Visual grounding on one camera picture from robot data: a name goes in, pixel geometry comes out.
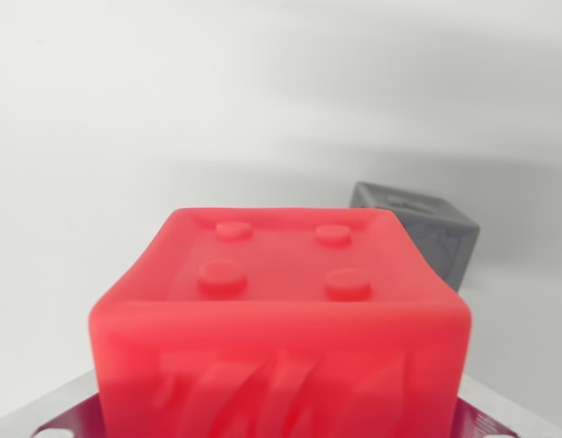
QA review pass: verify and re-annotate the red cube with studs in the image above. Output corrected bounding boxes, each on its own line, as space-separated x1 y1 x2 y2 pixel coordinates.
88 206 474 438

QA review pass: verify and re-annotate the grey cube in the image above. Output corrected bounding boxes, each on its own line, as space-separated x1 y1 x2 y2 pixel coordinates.
349 181 482 294

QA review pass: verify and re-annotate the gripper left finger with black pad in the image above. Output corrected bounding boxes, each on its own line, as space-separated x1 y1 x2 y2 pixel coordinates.
16 368 109 438

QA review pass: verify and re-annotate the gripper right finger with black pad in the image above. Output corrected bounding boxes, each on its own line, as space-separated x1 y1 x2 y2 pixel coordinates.
453 371 562 438

